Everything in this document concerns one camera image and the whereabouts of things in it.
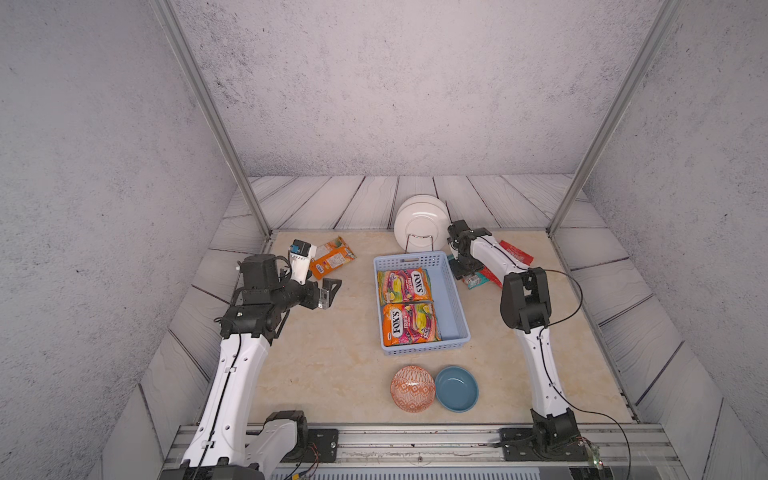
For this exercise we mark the red candy bag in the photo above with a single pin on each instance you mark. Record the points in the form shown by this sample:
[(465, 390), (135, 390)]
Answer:
[(521, 259)]

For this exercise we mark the light blue plastic basket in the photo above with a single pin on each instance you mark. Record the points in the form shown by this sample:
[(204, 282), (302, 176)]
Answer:
[(453, 326)]

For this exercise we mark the aluminium front rail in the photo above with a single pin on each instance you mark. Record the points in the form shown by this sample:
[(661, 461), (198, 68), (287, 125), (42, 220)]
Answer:
[(468, 451)]

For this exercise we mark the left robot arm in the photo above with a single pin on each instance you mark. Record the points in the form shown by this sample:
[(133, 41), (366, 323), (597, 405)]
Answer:
[(222, 447)]

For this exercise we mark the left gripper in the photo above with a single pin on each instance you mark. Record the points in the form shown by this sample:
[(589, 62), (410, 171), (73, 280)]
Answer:
[(323, 299)]

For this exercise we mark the metal wire plate rack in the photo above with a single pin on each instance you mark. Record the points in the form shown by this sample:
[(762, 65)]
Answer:
[(419, 243)]

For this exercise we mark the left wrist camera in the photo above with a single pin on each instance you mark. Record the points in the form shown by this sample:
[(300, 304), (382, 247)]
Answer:
[(301, 254)]

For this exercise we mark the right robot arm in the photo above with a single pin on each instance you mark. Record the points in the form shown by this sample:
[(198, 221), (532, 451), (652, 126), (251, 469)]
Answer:
[(525, 308)]

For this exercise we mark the blue bowl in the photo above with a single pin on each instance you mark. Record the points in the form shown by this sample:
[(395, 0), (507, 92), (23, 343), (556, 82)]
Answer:
[(456, 389)]

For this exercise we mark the orange Fox's candy bag back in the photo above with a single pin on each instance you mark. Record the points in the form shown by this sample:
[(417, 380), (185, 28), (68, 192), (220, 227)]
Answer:
[(330, 257)]

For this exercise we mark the white plates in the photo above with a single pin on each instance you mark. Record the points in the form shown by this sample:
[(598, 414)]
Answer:
[(422, 215)]

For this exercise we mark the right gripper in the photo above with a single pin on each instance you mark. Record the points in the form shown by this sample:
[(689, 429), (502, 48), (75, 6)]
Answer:
[(456, 271)]

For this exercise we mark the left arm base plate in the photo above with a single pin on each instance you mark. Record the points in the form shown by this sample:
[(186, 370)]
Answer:
[(317, 445)]

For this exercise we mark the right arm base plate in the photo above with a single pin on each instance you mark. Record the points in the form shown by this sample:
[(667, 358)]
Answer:
[(530, 445)]

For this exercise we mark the teal candy bag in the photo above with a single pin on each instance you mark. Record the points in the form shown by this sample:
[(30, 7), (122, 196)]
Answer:
[(475, 280)]

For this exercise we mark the orange patterned bowl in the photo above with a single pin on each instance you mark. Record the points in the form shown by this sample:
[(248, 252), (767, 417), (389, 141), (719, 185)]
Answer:
[(413, 389)]

